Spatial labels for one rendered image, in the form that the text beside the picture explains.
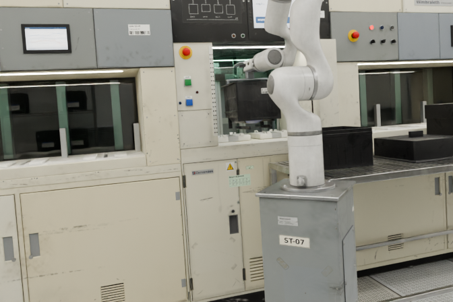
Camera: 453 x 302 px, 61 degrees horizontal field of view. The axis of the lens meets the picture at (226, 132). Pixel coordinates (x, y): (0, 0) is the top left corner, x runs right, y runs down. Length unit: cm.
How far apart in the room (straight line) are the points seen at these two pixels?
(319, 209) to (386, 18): 150
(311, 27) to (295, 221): 63
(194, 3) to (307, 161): 106
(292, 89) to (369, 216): 132
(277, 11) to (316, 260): 89
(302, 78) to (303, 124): 15
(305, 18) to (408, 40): 133
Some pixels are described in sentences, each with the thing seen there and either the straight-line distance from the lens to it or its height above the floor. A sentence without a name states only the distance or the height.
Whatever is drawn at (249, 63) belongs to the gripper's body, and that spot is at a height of 125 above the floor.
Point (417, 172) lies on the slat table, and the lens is 177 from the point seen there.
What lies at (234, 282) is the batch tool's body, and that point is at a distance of 218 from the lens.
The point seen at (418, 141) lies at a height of 85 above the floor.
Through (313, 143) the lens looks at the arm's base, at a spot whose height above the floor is 92.
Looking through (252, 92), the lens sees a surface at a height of 113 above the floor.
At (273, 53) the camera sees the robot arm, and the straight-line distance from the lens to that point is 159.
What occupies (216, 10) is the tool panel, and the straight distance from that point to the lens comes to 205.
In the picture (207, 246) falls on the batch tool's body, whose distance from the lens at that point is 207.
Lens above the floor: 104
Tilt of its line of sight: 3 degrees down
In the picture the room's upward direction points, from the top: 4 degrees counter-clockwise
